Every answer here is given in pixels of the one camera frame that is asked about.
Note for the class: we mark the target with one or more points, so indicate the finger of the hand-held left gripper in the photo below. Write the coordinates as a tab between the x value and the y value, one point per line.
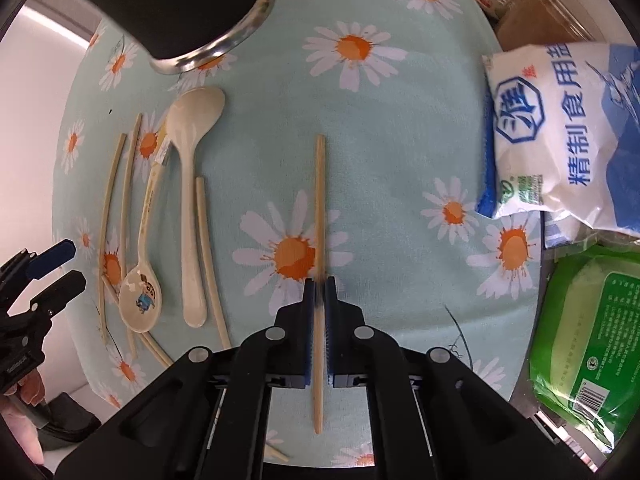
62	292
52	257

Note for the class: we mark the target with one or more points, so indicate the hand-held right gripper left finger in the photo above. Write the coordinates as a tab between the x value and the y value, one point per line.
311	340

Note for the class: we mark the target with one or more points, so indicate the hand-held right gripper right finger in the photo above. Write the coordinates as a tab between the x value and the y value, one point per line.
331	340

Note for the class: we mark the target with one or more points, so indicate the large cream spoon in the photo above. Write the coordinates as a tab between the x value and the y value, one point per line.
192	125

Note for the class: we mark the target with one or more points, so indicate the black metal utensil holder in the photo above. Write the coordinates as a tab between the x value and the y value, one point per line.
170	5

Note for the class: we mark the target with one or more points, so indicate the person's left hand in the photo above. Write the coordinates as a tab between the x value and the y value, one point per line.
20	425

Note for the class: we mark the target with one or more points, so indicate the daisy print tablecloth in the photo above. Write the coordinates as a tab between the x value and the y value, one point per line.
400	160

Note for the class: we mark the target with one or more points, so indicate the green plastic packet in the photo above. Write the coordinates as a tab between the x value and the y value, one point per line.
585	340

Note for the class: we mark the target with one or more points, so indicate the blue striped packet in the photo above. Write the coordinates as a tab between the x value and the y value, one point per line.
562	230

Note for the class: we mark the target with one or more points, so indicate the white and blue salt bag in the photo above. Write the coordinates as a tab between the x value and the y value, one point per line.
560	130

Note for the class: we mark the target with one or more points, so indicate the clear container brown contents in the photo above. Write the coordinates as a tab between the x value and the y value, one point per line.
545	15

